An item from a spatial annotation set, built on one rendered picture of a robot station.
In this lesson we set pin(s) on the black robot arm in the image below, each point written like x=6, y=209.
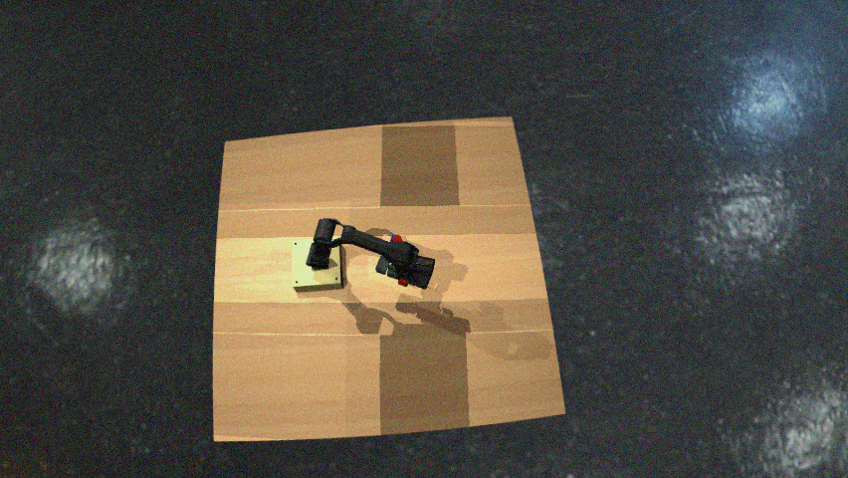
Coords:
x=402, y=254

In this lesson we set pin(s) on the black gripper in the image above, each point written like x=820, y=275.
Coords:
x=414, y=279

